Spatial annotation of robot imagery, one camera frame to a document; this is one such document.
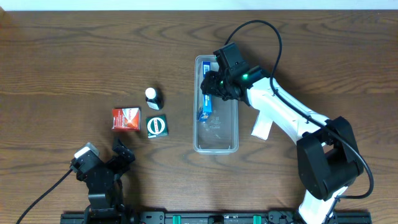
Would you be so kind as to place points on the red orange box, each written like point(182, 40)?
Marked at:
point(126, 119)

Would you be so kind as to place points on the black mounting rail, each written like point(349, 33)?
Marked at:
point(275, 217)

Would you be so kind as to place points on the blue tall box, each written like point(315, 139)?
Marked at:
point(205, 104)

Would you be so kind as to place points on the dark bottle white cap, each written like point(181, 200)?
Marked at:
point(154, 99)

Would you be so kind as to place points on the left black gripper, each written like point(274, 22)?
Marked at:
point(115, 163)

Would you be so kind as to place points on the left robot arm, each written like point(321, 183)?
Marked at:
point(105, 189)

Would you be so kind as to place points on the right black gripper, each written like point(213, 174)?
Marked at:
point(214, 86)

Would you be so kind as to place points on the white green medicine box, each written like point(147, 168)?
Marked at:
point(262, 126)

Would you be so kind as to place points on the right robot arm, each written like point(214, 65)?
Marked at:
point(328, 157)

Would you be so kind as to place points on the clear plastic container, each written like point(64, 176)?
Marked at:
point(219, 135)

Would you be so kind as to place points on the green square box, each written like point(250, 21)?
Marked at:
point(157, 126)

